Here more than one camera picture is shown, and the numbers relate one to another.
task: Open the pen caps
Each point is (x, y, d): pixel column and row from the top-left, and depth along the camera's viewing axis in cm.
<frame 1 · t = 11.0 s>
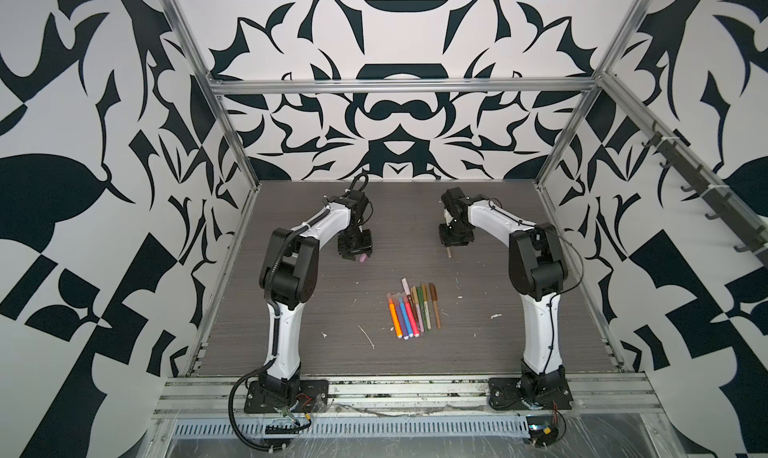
left hand: (365, 249, 96), fingers open
right hand: (450, 239, 101), fingers open
orange marker pen: (394, 316, 88), on the table
purple marker pen: (400, 316, 89), on the table
blue marker pen: (405, 317, 88), on the table
pink red marker pen: (414, 329, 86), on the table
light pink marker pen: (415, 308, 90), on the table
dark red marker pen: (414, 312, 89), on the table
olive tan marker pen: (418, 307, 91), on the table
green marker pen: (423, 308, 90), on the table
brown marker pen: (436, 304, 91), on the table
lilac pink marker pen: (448, 252, 102), on the table

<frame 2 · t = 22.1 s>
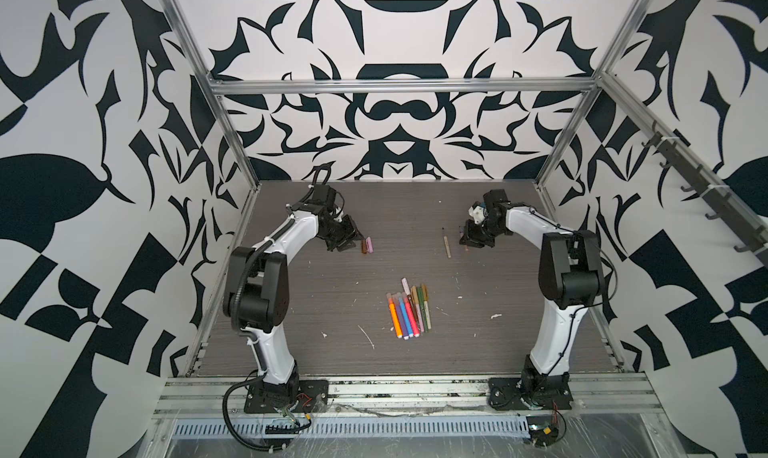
left hand: (363, 234, 92), fingers open
right hand: (464, 237, 99), fingers closed
lilac pink pen cap: (369, 245, 104), on the table
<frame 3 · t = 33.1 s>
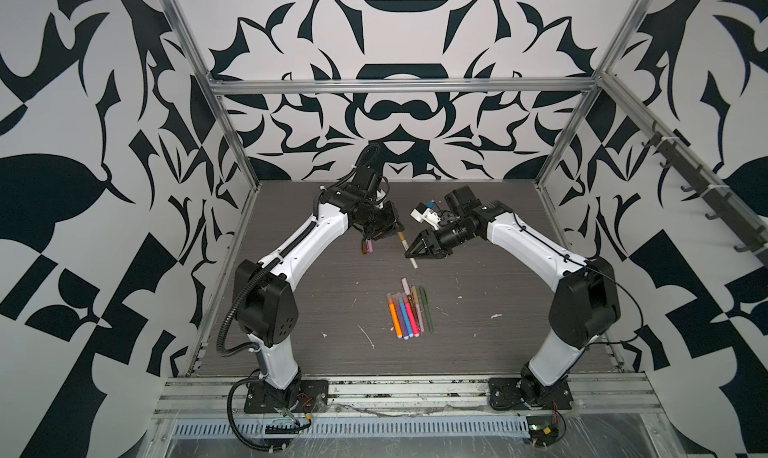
left hand: (407, 222, 80), fingers closed
right hand: (412, 254, 77), fingers open
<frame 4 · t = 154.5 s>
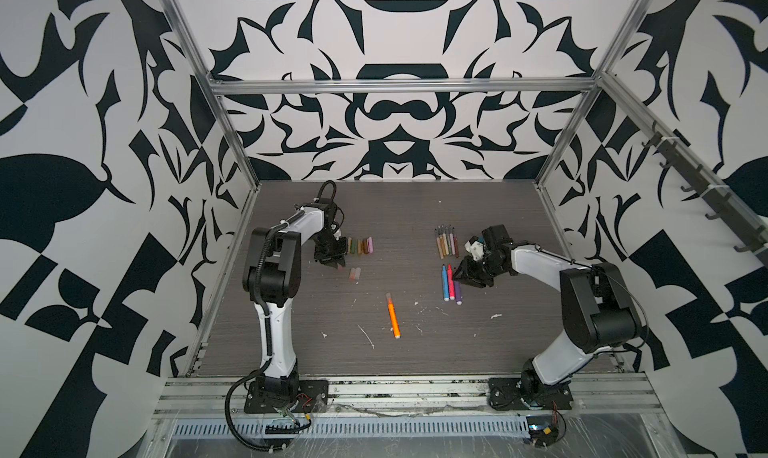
left hand: (342, 258, 97), fingers closed
right hand: (459, 275, 92), fingers open
purple marker pen: (457, 288, 93), point 2 cm above the table
blue marker pen: (445, 284, 94), point 2 cm above the table
pink red marker pen: (451, 282, 95), on the table
